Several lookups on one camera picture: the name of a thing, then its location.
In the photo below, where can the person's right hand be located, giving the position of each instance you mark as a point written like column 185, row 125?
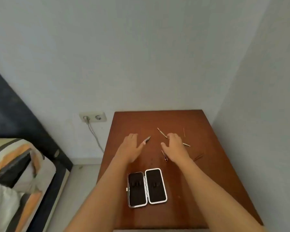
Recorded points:
column 176, row 151

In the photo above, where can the person's left hand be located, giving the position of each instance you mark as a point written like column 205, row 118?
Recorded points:
column 128, row 148

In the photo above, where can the person's right thumb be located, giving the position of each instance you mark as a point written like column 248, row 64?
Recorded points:
column 164, row 146

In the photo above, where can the person's left thumb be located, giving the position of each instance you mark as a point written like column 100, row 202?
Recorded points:
column 140, row 146

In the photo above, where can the person's left forearm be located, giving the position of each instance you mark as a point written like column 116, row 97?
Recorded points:
column 104, row 193

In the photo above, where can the person's right forearm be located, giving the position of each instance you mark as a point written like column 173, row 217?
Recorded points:
column 212, row 195

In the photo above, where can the silver tweezers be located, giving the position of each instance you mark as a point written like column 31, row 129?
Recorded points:
column 147, row 139

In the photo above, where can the small manicure scissors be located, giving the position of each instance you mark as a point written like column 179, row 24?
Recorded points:
column 164, row 156

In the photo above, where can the silver cuticle pusher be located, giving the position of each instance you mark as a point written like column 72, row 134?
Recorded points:
column 161, row 132

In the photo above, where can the pointed silver manicure tool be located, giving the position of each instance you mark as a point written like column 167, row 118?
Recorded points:
column 186, row 144

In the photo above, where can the dark slim manicure tool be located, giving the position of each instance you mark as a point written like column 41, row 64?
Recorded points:
column 198, row 157

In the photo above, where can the open black manicure case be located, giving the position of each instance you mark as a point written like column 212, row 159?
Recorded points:
column 147, row 188

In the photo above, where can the white power plug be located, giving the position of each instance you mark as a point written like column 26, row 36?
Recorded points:
column 86, row 118

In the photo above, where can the white grey pillow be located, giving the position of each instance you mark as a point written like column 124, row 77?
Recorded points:
column 3, row 207

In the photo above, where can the white double wall socket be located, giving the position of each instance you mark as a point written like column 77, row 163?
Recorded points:
column 96, row 116

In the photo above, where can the dark blue bed frame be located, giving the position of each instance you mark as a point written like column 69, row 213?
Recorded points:
column 19, row 113

